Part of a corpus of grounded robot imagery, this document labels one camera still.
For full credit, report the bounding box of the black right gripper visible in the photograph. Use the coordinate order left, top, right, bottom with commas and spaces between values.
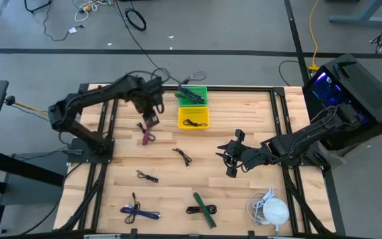
215, 129, 250, 178

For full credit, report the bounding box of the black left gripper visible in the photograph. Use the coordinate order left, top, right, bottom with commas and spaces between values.
137, 96, 161, 131

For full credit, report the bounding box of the magenta braided cable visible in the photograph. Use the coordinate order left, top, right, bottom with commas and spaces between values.
141, 123, 155, 145

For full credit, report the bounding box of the green braided cable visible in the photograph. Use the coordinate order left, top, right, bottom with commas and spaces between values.
174, 92, 197, 101
192, 191, 218, 230

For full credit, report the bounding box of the thin black cable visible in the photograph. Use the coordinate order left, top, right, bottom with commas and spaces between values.
136, 170, 160, 183
136, 121, 157, 143
124, 191, 141, 224
172, 147, 193, 169
182, 118, 208, 128

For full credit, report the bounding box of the blue braided cable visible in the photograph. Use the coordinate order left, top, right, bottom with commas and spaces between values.
176, 84, 207, 104

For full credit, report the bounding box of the black cable with red strap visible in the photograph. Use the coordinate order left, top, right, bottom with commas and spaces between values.
186, 204, 218, 215

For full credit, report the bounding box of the yellow plastic basket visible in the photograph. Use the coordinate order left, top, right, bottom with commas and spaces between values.
177, 106, 210, 130

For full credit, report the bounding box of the green plastic basket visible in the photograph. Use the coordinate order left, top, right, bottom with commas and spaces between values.
178, 86, 209, 108

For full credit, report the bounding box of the white round device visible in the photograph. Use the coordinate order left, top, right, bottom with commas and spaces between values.
262, 197, 290, 234

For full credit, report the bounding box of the yellow stick with black knob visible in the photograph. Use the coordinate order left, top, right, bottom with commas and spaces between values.
5, 95, 50, 116

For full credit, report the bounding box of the black computer tower blue light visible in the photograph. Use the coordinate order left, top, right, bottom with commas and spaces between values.
302, 53, 382, 150

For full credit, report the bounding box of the grey desk leg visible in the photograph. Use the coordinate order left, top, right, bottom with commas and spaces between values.
329, 0, 382, 28

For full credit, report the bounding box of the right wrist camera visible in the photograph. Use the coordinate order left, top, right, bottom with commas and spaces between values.
245, 147, 267, 165

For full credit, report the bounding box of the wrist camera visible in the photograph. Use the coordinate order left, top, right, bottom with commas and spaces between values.
245, 147, 267, 165
149, 78, 165, 100

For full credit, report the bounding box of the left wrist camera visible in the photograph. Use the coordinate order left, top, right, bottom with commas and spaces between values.
149, 78, 165, 100

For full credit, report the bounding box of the black cable loop with plug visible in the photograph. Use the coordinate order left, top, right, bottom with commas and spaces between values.
181, 70, 208, 84

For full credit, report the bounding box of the black table frame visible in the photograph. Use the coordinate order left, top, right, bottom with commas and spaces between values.
58, 82, 348, 239

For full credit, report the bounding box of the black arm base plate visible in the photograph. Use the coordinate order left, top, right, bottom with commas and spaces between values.
66, 137, 115, 164

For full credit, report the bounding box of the long black floor cable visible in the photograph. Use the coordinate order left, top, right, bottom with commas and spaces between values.
114, 0, 185, 84

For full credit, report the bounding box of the purple braided cable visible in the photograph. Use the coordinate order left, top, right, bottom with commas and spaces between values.
119, 205, 161, 220

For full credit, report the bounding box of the black floor cable loop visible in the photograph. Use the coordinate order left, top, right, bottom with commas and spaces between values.
279, 59, 310, 87

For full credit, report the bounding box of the coiled black cable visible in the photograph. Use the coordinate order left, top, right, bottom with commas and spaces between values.
125, 7, 147, 32

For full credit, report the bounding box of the black cable with white adapter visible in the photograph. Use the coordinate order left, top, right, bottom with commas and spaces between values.
41, 0, 86, 42

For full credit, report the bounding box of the white cable bundle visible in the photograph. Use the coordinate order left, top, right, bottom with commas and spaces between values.
74, 0, 112, 23

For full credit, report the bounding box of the yellow extension cord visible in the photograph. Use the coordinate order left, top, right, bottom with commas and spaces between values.
308, 0, 321, 72

